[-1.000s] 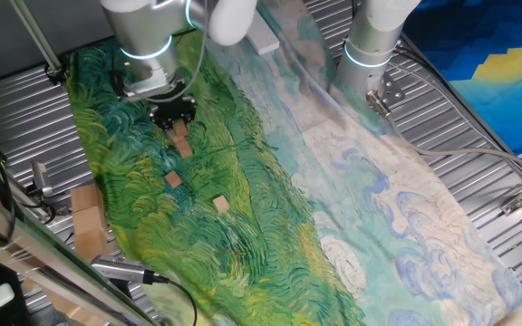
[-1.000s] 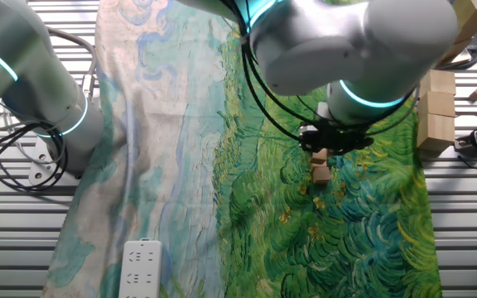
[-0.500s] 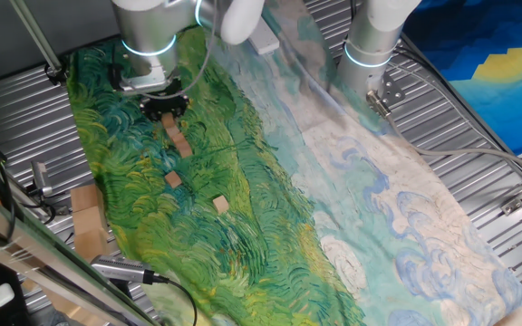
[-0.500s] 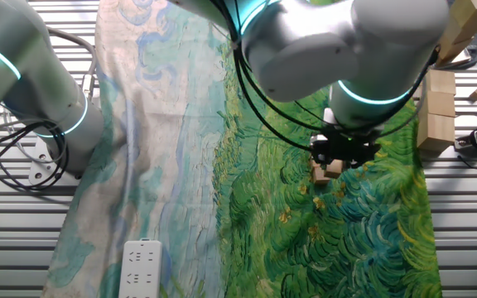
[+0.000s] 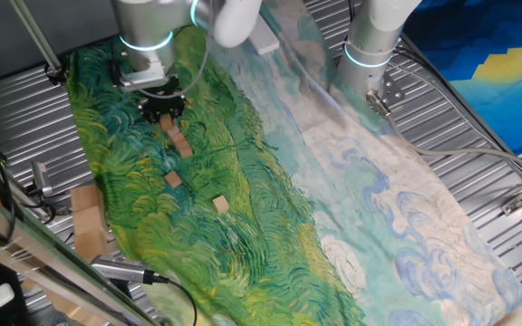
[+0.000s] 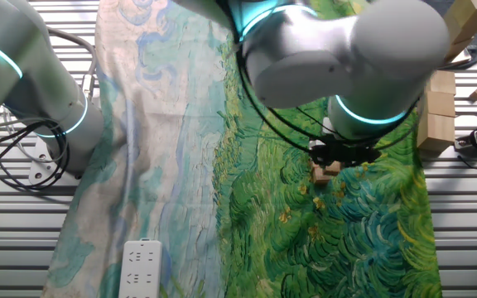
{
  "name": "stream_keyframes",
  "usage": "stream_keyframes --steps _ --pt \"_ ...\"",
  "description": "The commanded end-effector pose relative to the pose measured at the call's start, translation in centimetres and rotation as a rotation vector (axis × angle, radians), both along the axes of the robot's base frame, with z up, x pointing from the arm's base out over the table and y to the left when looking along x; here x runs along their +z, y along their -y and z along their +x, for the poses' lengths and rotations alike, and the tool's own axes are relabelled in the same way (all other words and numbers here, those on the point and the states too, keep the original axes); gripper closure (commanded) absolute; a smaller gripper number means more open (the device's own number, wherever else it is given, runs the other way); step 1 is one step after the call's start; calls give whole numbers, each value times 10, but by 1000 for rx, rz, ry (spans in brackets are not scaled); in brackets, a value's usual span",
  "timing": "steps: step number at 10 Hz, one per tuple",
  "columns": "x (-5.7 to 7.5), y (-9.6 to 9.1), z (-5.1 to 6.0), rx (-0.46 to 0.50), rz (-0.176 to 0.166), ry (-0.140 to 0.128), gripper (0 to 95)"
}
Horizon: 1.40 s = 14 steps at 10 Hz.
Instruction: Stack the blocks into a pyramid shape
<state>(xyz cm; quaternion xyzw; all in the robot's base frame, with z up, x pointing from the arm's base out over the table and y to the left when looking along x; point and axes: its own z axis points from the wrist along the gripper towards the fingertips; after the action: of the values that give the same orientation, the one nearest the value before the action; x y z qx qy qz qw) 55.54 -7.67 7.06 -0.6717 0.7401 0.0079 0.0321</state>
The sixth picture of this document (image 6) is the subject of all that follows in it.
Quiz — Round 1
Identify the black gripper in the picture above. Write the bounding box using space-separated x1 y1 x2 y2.
308 142 383 167

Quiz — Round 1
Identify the painted landscape cloth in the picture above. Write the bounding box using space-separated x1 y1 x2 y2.
41 0 445 298

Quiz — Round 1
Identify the large wooden cube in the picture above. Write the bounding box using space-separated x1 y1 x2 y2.
416 113 455 152
444 37 473 65
417 90 456 118
425 70 457 96
445 7 477 46
443 0 477 22

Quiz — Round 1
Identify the silver digital scale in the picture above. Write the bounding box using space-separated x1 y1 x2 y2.
443 48 473 68

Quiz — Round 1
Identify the white power strip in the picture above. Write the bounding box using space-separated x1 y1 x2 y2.
118 238 163 298

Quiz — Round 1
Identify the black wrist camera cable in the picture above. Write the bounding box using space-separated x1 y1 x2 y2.
215 0 422 152

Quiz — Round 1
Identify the grey conduit hose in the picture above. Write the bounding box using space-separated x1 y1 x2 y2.
46 26 99 103

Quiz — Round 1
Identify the black base cable bundle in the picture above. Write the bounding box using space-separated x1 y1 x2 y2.
0 118 70 191

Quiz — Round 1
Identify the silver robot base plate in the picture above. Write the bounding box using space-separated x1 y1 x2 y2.
28 136 83 188

